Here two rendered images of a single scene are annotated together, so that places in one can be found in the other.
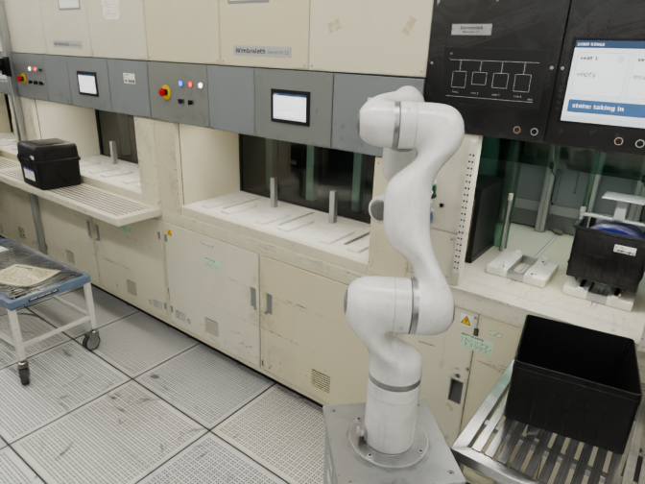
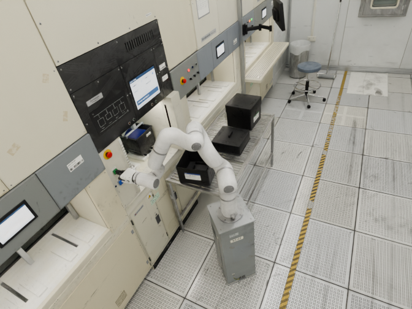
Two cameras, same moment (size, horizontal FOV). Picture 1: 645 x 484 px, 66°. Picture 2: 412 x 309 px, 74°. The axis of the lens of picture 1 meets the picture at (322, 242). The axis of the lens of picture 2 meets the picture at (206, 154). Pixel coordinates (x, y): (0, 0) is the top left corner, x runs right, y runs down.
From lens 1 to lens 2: 1.74 m
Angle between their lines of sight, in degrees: 80
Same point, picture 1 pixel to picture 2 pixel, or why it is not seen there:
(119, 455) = not seen: outside the picture
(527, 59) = (119, 97)
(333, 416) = (224, 228)
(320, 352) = (114, 290)
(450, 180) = (119, 160)
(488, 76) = (111, 112)
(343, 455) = (241, 222)
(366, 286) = (231, 178)
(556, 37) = (123, 84)
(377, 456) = (240, 213)
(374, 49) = (53, 140)
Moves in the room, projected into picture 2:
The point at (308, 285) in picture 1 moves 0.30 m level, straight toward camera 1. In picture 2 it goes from (91, 279) to (135, 268)
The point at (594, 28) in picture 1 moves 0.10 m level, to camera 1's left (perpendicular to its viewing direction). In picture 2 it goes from (130, 75) to (130, 81)
